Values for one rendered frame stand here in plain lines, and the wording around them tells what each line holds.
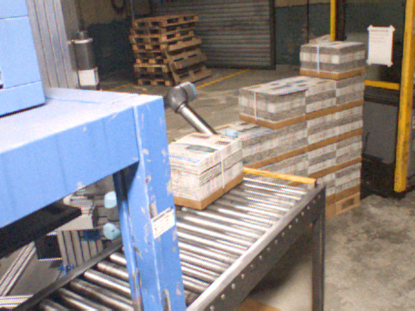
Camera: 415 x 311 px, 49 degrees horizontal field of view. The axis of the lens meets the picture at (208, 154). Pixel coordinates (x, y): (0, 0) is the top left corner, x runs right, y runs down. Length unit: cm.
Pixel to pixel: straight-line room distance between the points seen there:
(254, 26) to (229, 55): 92
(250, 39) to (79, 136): 987
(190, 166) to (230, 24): 886
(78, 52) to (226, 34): 844
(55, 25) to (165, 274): 173
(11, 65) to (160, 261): 43
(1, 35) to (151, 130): 28
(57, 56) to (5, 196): 185
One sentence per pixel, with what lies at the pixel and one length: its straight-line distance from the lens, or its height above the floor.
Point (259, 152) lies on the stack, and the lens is 299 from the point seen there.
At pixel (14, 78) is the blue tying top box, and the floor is 160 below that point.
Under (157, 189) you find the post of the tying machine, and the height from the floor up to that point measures 139.
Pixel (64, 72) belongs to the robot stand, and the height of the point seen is 139.
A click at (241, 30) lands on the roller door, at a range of 1061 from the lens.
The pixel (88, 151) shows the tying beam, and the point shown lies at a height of 150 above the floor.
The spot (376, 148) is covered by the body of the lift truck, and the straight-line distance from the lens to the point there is 419.
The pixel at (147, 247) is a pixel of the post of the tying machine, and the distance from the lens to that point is 87.
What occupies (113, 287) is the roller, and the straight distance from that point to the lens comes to 166.
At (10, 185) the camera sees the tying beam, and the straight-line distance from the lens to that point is 64.
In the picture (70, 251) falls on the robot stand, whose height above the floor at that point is 36.
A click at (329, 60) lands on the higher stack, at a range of 342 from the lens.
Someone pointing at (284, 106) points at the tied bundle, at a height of 97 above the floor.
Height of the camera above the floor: 171
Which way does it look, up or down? 19 degrees down
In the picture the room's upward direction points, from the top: 4 degrees counter-clockwise
